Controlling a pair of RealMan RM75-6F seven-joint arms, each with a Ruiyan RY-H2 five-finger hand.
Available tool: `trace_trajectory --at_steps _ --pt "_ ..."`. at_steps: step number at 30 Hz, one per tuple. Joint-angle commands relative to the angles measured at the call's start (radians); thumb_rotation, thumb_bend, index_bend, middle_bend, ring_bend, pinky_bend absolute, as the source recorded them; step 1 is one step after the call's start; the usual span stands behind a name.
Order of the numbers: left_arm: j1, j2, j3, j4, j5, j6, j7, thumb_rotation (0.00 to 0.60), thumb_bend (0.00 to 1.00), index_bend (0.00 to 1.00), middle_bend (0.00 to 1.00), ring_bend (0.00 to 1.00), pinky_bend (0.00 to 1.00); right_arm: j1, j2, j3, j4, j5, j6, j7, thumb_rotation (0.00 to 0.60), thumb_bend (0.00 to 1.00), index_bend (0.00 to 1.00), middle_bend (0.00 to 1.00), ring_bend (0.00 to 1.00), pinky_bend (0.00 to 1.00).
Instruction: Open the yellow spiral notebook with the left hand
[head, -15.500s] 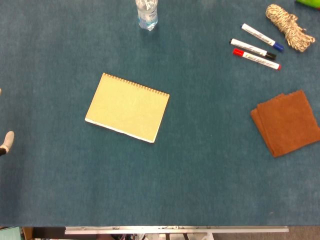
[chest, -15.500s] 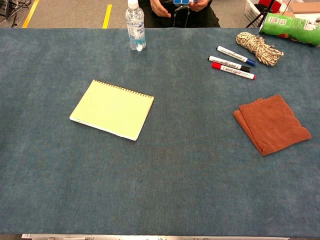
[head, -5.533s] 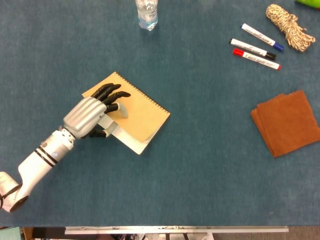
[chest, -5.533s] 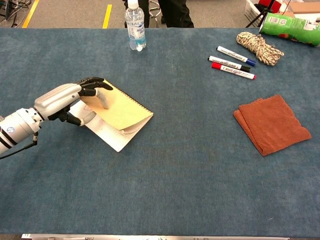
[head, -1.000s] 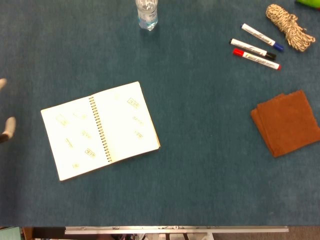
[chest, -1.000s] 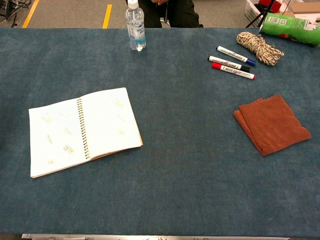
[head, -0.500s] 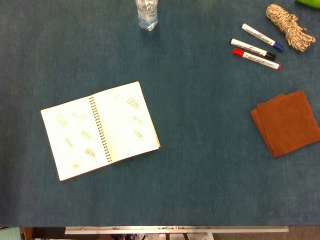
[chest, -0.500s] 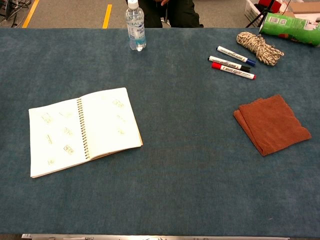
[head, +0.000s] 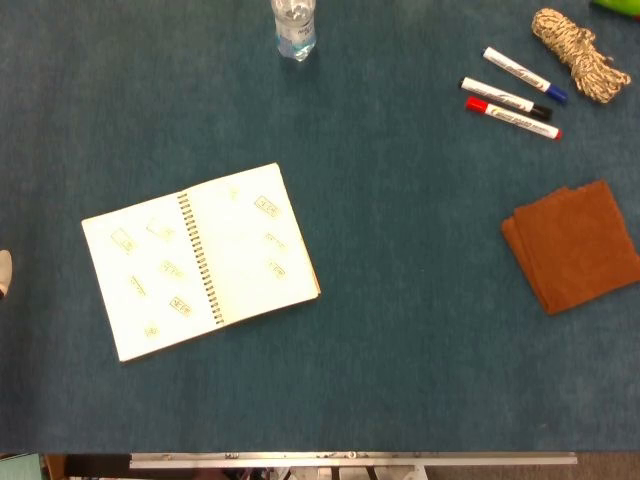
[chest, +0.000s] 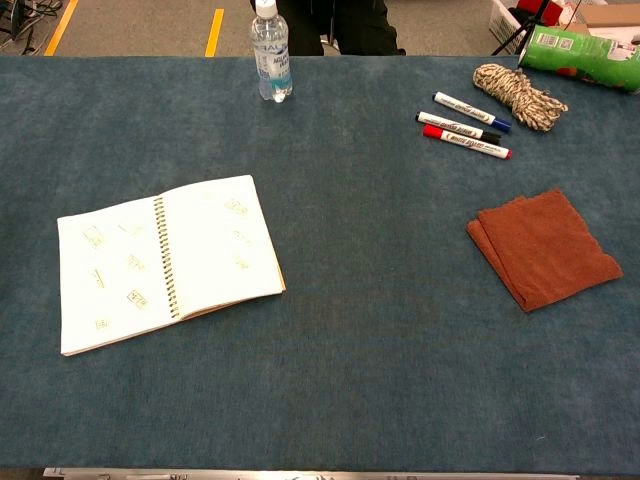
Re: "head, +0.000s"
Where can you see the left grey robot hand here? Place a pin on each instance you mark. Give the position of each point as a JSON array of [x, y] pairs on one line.
[[4, 270]]

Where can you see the blue felt table cover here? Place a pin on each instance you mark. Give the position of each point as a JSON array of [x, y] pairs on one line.
[[400, 375]]

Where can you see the teal box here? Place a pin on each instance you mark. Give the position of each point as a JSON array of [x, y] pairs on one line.
[[20, 467]]

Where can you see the red cap whiteboard marker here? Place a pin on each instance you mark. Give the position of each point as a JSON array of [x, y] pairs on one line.
[[515, 119]]

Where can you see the black cap whiteboard marker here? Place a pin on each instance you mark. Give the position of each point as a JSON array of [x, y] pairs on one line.
[[500, 95]]

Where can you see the folded brown cloth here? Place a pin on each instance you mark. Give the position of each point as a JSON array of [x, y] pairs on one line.
[[575, 245]]

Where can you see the brown cardboard box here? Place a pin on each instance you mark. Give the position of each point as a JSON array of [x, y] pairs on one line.
[[55, 467]]

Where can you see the aluminium profile rail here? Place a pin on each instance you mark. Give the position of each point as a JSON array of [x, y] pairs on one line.
[[350, 460]]

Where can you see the bright green object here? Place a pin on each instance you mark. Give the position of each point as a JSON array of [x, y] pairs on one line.
[[620, 7]]

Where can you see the blue cap whiteboard marker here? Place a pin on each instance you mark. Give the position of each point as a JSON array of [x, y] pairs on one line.
[[520, 72]]

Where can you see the kraft cover spiral notebook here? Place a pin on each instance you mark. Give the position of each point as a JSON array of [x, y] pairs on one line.
[[240, 250]]

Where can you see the clear plastic water bottle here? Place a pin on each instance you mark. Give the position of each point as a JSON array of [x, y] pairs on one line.
[[295, 30]]

